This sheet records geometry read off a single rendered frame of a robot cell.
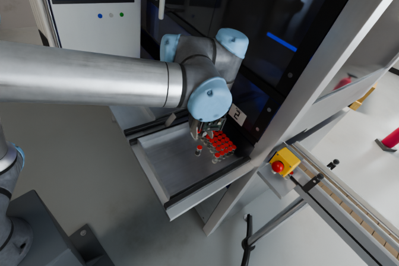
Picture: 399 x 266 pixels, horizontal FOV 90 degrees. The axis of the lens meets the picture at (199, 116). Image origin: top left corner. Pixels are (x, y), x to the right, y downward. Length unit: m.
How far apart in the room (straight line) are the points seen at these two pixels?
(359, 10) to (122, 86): 0.52
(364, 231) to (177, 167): 0.67
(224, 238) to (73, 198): 1.11
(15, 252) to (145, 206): 1.00
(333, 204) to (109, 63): 0.84
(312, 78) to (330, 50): 0.08
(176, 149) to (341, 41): 0.63
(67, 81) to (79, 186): 1.53
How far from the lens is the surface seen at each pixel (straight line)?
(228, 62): 0.47
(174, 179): 0.75
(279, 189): 0.89
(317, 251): 2.01
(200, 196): 0.74
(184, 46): 0.42
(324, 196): 0.92
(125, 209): 1.66
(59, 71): 0.30
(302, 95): 0.66
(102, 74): 0.30
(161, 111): 0.97
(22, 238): 0.80
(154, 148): 0.82
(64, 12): 1.21
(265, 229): 1.33
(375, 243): 0.95
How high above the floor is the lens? 1.54
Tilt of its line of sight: 42 degrees down
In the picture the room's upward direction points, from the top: 16 degrees clockwise
